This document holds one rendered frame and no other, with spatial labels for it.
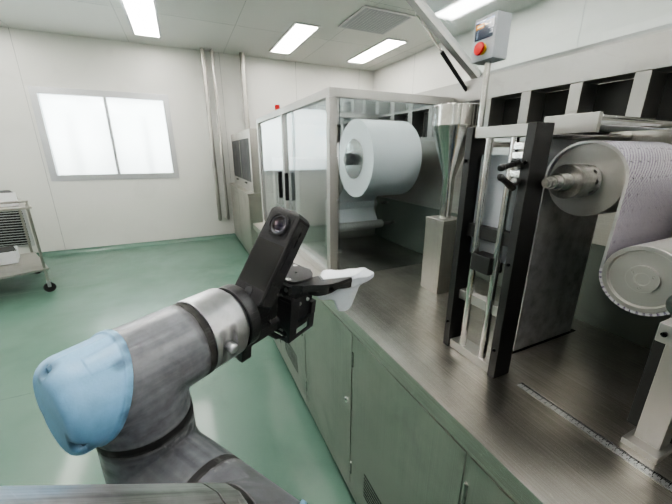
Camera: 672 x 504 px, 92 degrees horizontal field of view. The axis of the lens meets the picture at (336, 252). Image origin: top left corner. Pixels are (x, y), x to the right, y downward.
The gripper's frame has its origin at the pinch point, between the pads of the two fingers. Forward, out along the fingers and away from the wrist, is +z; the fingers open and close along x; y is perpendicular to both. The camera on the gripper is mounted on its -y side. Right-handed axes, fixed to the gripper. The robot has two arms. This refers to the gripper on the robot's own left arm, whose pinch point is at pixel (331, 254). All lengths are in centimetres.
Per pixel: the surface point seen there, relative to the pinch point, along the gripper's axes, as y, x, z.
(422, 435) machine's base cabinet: 48, 18, 22
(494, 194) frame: -8.7, 16.6, 38.0
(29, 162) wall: 71, -539, 116
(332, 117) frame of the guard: -21, -42, 61
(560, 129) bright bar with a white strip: -23, 25, 40
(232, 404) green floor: 137, -87, 57
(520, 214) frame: -6.9, 22.7, 30.3
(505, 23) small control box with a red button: -46, 6, 58
